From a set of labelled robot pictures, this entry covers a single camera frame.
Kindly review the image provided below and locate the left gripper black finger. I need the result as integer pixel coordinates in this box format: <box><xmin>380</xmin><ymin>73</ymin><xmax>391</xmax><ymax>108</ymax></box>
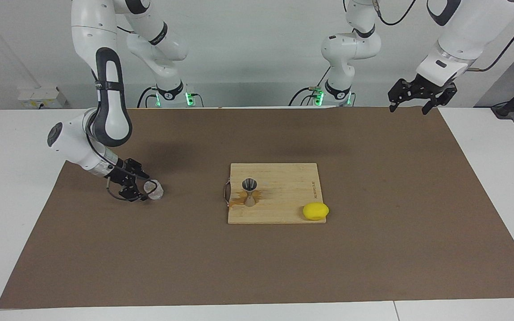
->
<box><xmin>421</xmin><ymin>83</ymin><xmax>457</xmax><ymax>115</ymax></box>
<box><xmin>387</xmin><ymin>78</ymin><xmax>418</xmax><ymax>113</ymax></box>

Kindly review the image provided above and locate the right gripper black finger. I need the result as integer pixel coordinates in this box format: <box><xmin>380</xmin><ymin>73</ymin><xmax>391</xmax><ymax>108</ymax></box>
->
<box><xmin>123</xmin><ymin>158</ymin><xmax>150</xmax><ymax>180</ymax></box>
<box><xmin>118</xmin><ymin>184</ymin><xmax>148</xmax><ymax>202</ymax></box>

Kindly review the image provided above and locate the clear glass cup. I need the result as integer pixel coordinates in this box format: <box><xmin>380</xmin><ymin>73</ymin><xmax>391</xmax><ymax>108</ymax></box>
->
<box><xmin>145</xmin><ymin>179</ymin><xmax>165</xmax><ymax>200</ymax></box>

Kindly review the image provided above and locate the steel double jigger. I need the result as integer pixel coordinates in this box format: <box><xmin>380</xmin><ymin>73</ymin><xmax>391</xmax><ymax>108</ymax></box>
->
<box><xmin>242</xmin><ymin>177</ymin><xmax>259</xmax><ymax>208</ymax></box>

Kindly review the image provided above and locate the white power socket box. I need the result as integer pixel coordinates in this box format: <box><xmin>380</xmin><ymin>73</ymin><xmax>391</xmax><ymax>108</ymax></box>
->
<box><xmin>17</xmin><ymin>87</ymin><xmax>68</xmax><ymax>109</ymax></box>

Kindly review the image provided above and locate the wooden cutting board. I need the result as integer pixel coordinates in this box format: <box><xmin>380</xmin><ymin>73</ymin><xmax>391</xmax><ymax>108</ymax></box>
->
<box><xmin>224</xmin><ymin>163</ymin><xmax>327</xmax><ymax>225</ymax></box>

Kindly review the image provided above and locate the brown paper table mat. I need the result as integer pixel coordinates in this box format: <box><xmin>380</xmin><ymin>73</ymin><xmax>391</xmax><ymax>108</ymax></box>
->
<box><xmin>0</xmin><ymin>106</ymin><xmax>514</xmax><ymax>309</ymax></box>

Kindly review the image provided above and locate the yellow lemon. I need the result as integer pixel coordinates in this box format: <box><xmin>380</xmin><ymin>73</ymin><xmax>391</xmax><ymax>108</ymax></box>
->
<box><xmin>303</xmin><ymin>202</ymin><xmax>330</xmax><ymax>221</ymax></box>

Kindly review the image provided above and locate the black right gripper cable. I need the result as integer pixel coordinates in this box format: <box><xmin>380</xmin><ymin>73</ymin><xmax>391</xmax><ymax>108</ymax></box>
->
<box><xmin>85</xmin><ymin>129</ymin><xmax>148</xmax><ymax>202</ymax></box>

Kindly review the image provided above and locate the black right base cable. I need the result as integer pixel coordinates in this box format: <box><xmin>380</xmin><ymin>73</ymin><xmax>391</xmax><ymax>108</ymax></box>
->
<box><xmin>137</xmin><ymin>87</ymin><xmax>159</xmax><ymax>108</ymax></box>

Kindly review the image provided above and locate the black base cable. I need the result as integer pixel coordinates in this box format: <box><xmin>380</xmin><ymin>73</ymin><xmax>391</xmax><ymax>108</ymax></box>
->
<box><xmin>288</xmin><ymin>66</ymin><xmax>331</xmax><ymax>107</ymax></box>
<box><xmin>137</xmin><ymin>87</ymin><xmax>159</xmax><ymax>108</ymax></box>

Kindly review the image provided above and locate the black left base cable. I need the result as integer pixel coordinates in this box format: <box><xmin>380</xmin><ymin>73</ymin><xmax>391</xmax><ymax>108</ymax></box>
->
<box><xmin>288</xmin><ymin>66</ymin><xmax>331</xmax><ymax>107</ymax></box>

